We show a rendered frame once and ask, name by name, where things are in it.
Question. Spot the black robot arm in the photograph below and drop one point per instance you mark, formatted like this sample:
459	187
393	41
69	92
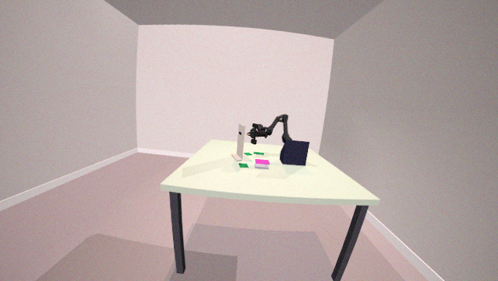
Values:
268	130

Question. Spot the beige panel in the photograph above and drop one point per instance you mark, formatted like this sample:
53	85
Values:
240	144

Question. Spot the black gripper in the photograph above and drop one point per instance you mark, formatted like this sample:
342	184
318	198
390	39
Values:
257	133

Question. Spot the magenta flat square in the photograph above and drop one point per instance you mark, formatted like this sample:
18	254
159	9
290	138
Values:
264	162

